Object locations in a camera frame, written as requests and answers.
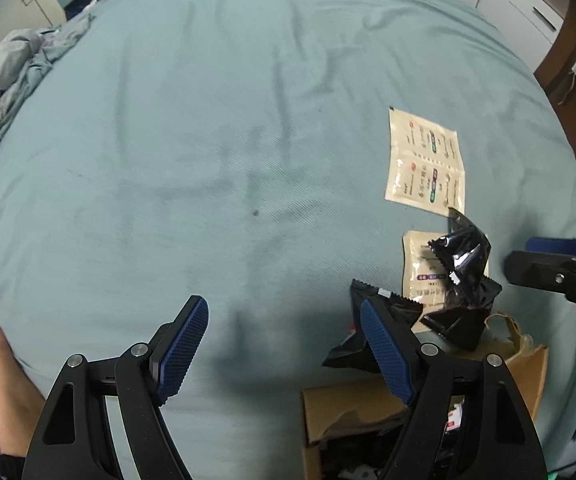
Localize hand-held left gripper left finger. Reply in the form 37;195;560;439
22;295;209;480

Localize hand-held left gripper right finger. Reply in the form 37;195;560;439
359;299;544;480

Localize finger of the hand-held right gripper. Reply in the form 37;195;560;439
505;250;576;306
524;236;576;261

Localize brown cardboard box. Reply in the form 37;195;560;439
300;315;550;480

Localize pile of black snack packets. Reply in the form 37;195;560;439
318;207;504;480

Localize beige single sachet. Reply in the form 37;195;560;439
401;230;491;311

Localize beige double sachet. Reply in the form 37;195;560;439
384;106;467;217

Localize person's left foot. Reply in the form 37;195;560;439
0;312;48;456

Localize teal bed sheet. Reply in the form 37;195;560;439
0;0;576;480

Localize brown wooden chair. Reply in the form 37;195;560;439
533;0;576;196

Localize white cabinets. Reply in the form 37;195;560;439
420;0;569;66

